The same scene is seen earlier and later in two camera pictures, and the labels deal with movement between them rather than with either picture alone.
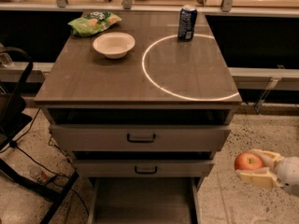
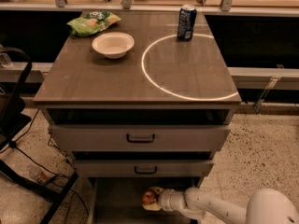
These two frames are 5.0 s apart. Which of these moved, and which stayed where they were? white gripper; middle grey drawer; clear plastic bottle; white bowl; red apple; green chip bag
Moved: white gripper; red apple
Stayed: green chip bag; clear plastic bottle; white bowl; middle grey drawer
